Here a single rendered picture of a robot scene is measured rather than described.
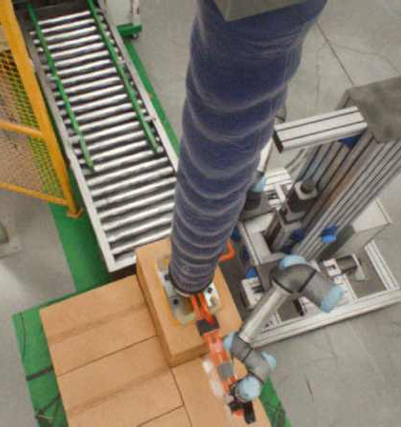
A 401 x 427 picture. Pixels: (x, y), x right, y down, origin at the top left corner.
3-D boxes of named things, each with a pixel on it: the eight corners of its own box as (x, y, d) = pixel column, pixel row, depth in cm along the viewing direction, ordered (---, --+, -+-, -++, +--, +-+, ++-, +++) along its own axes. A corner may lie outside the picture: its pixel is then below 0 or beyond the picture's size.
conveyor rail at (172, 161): (96, 12, 404) (93, -7, 387) (102, 11, 405) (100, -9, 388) (202, 245, 314) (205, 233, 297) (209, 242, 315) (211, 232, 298)
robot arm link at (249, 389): (266, 384, 179) (253, 403, 175) (260, 388, 189) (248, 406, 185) (250, 370, 181) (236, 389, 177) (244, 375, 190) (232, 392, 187)
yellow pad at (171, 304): (151, 265, 248) (151, 262, 244) (169, 259, 250) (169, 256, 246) (172, 325, 235) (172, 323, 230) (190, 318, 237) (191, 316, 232)
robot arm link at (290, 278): (290, 252, 178) (217, 349, 186) (313, 269, 176) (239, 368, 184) (291, 250, 189) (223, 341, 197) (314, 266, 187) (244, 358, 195)
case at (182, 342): (136, 272, 287) (134, 248, 252) (195, 253, 296) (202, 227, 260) (169, 368, 263) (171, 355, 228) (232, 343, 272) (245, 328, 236)
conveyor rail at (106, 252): (20, 29, 390) (13, 10, 373) (26, 28, 391) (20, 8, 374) (110, 278, 299) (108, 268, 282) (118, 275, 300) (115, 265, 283)
